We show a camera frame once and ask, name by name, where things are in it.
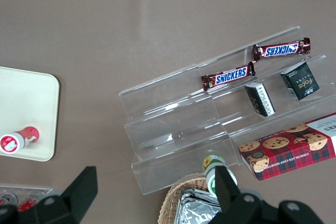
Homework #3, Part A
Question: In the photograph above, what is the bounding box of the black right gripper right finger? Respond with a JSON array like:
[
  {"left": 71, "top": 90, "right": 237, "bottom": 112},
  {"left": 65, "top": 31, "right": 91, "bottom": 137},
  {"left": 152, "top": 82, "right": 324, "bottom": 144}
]
[{"left": 207, "top": 166, "right": 280, "bottom": 224}]

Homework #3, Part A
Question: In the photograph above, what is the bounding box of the red plaid cookie box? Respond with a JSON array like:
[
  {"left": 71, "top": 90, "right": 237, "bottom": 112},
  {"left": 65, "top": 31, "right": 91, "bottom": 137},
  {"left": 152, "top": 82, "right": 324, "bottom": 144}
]
[{"left": 238, "top": 112, "right": 336, "bottom": 182}]

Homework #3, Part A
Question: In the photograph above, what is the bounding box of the black box gold print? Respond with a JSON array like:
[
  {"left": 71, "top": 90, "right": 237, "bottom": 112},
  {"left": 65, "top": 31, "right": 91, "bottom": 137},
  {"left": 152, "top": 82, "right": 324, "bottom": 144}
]
[{"left": 280, "top": 61, "right": 320, "bottom": 101}]

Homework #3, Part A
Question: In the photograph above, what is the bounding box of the clear acrylic step stand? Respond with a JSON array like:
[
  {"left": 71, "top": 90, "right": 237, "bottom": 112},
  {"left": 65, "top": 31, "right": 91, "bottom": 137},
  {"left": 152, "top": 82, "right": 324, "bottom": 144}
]
[
  {"left": 119, "top": 63, "right": 233, "bottom": 196},
  {"left": 196, "top": 25, "right": 336, "bottom": 167}
]

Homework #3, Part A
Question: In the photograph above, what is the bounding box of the light tan wicker basket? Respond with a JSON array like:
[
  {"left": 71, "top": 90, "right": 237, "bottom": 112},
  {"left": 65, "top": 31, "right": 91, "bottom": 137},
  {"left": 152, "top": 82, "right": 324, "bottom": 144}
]
[{"left": 157, "top": 173, "right": 218, "bottom": 224}]

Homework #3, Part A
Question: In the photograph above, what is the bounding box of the black box white label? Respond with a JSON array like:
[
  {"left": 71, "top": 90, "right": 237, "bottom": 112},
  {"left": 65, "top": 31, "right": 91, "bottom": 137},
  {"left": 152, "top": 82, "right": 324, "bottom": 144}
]
[{"left": 244, "top": 82, "right": 277, "bottom": 117}]

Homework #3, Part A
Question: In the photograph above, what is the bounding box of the silver foil packet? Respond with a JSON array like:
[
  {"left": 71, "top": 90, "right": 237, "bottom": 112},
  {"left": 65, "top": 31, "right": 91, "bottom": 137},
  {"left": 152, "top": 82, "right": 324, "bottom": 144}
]
[{"left": 177, "top": 188, "right": 224, "bottom": 224}]

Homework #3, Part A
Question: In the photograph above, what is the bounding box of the red white drink bottle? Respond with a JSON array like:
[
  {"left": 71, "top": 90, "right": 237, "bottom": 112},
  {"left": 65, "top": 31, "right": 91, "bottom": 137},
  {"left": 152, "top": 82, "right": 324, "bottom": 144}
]
[{"left": 0, "top": 126, "right": 40, "bottom": 155}]

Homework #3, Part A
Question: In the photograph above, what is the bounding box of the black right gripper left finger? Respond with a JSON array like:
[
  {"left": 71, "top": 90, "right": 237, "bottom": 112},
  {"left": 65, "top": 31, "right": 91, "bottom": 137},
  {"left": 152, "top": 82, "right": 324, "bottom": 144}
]
[{"left": 17, "top": 166, "right": 99, "bottom": 224}]

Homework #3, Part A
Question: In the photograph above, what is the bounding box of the brown Snickers bar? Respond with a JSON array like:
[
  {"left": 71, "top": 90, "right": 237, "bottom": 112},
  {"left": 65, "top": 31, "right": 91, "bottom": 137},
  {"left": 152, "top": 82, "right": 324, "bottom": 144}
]
[
  {"left": 252, "top": 37, "right": 312, "bottom": 62},
  {"left": 201, "top": 61, "right": 256, "bottom": 92}
]

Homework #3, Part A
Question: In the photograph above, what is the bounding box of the cream plastic tray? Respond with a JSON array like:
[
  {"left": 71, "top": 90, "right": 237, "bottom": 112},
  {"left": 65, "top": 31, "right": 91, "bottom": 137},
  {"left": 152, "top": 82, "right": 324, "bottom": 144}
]
[{"left": 0, "top": 66, "right": 60, "bottom": 162}]

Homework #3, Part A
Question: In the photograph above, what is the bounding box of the clear acrylic bottle rack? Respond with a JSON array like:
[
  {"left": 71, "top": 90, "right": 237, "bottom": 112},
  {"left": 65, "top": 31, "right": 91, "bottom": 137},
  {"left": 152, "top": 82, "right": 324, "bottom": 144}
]
[{"left": 0, "top": 183, "right": 54, "bottom": 210}]

